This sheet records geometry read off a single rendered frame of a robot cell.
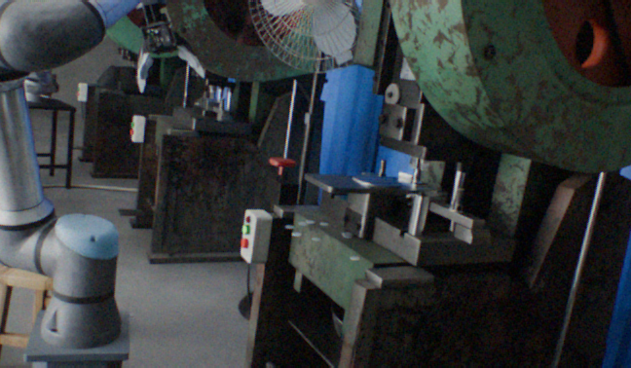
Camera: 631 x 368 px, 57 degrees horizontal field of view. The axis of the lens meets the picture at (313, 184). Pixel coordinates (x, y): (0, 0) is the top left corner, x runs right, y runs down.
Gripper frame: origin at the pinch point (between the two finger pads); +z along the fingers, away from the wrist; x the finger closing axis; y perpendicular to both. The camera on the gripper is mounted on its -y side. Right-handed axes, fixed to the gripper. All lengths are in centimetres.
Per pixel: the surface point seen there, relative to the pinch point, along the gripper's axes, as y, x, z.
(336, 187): 17.6, 30.0, 31.9
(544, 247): 17, 77, 59
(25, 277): -29, -56, 40
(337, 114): -250, 91, 16
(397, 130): 11, 49, 23
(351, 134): -232, 93, 31
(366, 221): 11, 36, 43
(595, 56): 41, 82, 17
